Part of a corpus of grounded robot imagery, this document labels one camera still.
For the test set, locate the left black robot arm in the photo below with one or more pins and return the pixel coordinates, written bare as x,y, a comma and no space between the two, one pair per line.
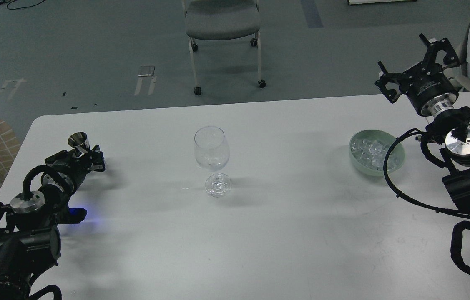
30,242

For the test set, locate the steel double jigger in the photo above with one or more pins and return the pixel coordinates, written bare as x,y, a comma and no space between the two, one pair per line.
79,141

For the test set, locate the grey office chair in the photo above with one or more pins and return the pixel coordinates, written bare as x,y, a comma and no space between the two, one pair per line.
222,20

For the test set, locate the pile of ice cubes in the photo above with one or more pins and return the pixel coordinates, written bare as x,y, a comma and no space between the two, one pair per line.
370,153

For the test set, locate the green bowl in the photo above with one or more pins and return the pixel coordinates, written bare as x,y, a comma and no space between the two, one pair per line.
368,133

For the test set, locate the clear wine glass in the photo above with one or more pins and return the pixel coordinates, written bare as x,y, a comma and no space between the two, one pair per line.
211,151

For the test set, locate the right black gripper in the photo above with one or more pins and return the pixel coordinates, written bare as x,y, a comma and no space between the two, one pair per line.
431,89

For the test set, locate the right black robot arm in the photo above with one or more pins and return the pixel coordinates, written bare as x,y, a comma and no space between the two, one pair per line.
445,142

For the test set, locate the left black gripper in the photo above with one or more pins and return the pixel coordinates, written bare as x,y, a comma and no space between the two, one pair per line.
71,169

